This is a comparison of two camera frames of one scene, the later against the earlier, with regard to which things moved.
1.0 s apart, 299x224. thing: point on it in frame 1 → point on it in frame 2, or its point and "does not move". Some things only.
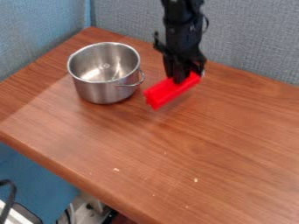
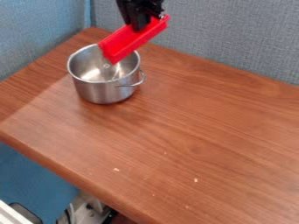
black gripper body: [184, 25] → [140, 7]
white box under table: [85, 209] does not move
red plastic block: [165, 89] → [116, 45]
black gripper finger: [199, 66] → [153, 12]
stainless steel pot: [105, 71] does not move
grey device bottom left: [20, 214] does not move
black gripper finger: [177, 68] → [136, 17]
